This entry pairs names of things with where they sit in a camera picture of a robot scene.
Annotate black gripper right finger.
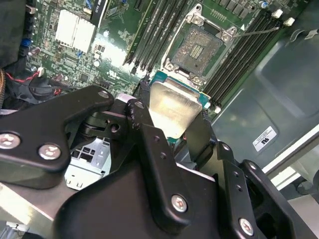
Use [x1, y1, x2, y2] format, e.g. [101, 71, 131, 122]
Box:
[185, 113, 307, 239]

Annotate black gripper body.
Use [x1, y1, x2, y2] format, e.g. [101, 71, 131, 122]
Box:
[53, 160, 234, 239]

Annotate silver topped CPU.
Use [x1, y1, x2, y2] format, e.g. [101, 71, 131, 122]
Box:
[148, 71, 212, 145]

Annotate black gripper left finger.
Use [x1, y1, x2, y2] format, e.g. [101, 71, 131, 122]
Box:
[0, 78, 194, 229]

